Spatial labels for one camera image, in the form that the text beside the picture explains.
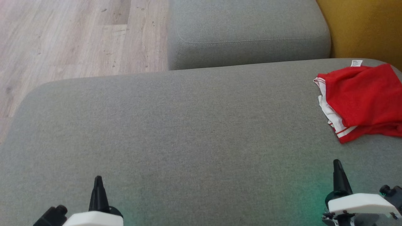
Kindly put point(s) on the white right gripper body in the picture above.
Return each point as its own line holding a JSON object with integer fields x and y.
{"x": 358, "y": 204}

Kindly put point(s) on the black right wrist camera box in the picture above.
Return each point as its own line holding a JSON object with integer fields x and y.
{"x": 392, "y": 194}

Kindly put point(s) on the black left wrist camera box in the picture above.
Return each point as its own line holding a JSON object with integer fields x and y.
{"x": 51, "y": 216}

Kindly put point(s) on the grey sofa seat cushion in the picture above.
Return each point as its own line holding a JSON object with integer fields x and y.
{"x": 188, "y": 141}

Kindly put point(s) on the red white basketball jersey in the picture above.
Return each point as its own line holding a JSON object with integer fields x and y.
{"x": 361, "y": 97}

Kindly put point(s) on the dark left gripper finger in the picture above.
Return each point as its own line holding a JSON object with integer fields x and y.
{"x": 99, "y": 194}

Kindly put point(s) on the mustard yellow cushion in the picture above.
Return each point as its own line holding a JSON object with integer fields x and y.
{"x": 364, "y": 28}

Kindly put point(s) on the grey sofa block cushion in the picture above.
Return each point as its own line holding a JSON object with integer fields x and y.
{"x": 245, "y": 31}

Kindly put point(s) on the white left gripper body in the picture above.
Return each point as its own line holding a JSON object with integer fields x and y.
{"x": 94, "y": 218}

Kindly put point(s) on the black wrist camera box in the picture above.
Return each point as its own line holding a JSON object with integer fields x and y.
{"x": 392, "y": 194}
{"x": 51, "y": 216}

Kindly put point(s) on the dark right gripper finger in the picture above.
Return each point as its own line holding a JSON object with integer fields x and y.
{"x": 341, "y": 179}

